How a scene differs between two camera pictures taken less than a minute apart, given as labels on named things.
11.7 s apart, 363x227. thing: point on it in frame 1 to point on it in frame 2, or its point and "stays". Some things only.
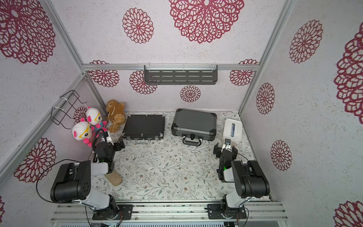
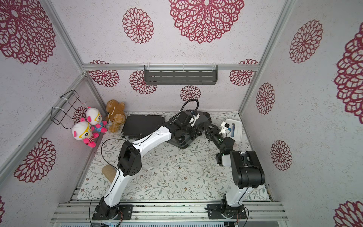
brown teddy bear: [116, 115] stays
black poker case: [143, 128] stays
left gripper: [119, 147] to [194, 132]
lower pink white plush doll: [82, 131] stays
